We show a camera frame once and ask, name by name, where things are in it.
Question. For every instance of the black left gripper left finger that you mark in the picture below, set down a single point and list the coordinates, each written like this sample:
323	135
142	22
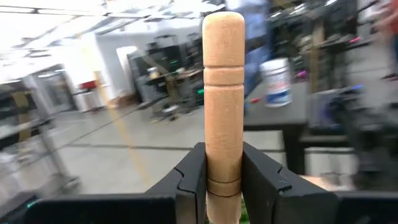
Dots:
192	180

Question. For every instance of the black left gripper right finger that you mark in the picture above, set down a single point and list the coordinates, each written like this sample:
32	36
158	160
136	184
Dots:
264	193

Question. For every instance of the dark grey desk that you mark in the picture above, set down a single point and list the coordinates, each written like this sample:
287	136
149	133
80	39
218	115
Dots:
280	118

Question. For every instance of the white wipes tub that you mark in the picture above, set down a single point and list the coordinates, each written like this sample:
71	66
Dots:
276	84

